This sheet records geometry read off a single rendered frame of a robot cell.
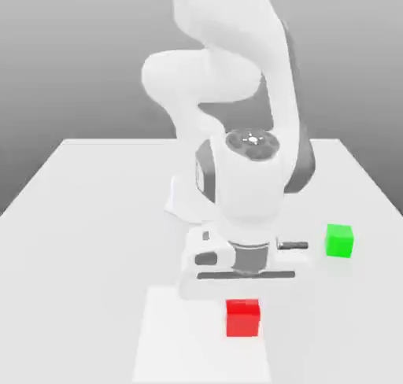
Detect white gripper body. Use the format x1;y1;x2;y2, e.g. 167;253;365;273
178;265;312;301

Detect small red cube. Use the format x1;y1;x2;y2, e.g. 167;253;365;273
225;298;261;338

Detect small green cube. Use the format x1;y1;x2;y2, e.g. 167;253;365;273
324;223;355;260

